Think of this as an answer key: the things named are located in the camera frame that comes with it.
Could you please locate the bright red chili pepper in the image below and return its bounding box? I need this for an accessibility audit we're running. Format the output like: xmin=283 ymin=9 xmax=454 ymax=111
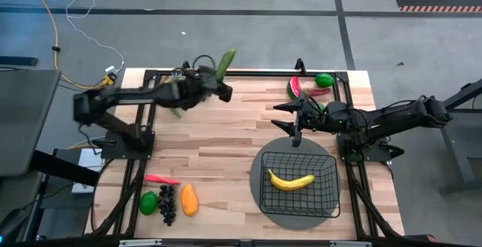
xmin=144 ymin=173 xmax=182 ymax=186

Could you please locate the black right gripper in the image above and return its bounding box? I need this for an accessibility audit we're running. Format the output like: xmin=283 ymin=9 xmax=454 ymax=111
xmin=270 ymin=96 xmax=340 ymax=148

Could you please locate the round grey woven placemat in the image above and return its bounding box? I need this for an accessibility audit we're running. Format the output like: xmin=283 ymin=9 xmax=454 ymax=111
xmin=249 ymin=136 xmax=342 ymax=231

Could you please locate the yellow cable plug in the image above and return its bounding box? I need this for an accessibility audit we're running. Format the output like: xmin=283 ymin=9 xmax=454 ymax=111
xmin=100 ymin=72 xmax=117 ymax=87

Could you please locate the white box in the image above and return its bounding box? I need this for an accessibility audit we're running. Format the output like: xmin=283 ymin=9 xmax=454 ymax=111
xmin=71 ymin=148 xmax=105 ymax=194

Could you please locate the black plastic grape bunch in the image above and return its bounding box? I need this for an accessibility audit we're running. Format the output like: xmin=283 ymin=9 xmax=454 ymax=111
xmin=157 ymin=184 xmax=178 ymax=227

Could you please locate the plastic watermelon slice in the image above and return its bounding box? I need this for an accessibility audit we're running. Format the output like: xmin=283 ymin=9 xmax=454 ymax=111
xmin=286 ymin=75 xmax=303 ymax=102

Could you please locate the black wire basket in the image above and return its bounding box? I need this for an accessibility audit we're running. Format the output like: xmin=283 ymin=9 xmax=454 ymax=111
xmin=258 ymin=151 xmax=342 ymax=218

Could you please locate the black side table frame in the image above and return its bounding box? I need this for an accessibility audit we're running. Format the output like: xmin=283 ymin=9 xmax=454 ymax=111
xmin=438 ymin=77 xmax=482 ymax=195

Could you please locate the green plastic cucumber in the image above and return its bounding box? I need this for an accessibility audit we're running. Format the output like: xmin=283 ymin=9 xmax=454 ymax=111
xmin=215 ymin=48 xmax=237 ymax=82

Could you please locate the orange power cable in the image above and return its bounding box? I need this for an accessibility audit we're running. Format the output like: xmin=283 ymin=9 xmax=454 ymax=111
xmin=23 ymin=0 xmax=110 ymax=90

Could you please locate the yellow plastic banana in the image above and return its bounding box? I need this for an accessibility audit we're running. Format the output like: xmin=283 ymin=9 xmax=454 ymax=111
xmin=267 ymin=168 xmax=316 ymax=192

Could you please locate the orange plastic mango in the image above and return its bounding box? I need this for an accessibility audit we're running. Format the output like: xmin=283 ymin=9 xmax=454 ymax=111
xmin=179 ymin=183 xmax=200 ymax=218

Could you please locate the small dark plastic pineapple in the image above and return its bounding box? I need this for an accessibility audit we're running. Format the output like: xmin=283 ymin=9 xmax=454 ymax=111
xmin=168 ymin=72 xmax=188 ymax=84

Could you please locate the thin white cable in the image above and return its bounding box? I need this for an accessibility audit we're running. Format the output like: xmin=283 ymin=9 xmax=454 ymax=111
xmin=65 ymin=0 xmax=126 ymax=74

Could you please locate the flat black bar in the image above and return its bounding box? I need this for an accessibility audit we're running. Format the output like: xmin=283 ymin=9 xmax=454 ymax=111
xmin=0 ymin=55 xmax=39 ymax=67

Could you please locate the grey desk top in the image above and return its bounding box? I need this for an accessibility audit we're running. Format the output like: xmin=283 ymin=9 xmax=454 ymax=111
xmin=0 ymin=69 xmax=62 ymax=177

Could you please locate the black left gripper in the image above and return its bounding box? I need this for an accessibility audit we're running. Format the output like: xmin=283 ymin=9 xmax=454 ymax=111
xmin=174 ymin=66 xmax=234 ymax=111

